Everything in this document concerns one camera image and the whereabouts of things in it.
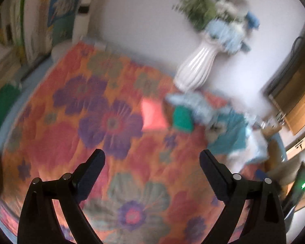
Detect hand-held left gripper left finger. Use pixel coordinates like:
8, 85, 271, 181
17, 149, 106, 244

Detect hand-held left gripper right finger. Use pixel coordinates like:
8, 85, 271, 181
199, 149, 288, 244

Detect grey plush shark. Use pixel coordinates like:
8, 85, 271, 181
165, 91, 234, 127

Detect teal soft cloth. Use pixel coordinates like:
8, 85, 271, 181
207, 110, 248, 158

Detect green soft pouch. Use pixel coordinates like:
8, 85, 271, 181
171, 105, 195, 134

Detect pink soft pouch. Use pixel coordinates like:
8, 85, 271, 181
140, 98, 168, 131

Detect floral tablecloth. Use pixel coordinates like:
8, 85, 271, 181
0, 41, 288, 244

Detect wooden cabinet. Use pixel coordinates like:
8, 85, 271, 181
285, 86, 305, 135

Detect white ribbed vase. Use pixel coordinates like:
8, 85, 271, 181
173, 28, 234, 92

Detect green cloth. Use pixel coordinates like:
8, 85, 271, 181
0, 85, 22, 143

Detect stack of books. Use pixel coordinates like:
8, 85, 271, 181
0, 0, 54, 66

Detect blue picture book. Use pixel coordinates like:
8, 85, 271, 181
47, 0, 83, 46

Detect white tower appliance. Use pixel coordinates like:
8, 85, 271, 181
71, 0, 94, 44

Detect blue and white artificial flowers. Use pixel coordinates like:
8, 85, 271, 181
171, 0, 261, 54

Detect blue ring bowl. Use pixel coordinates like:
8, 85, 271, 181
266, 131, 288, 164

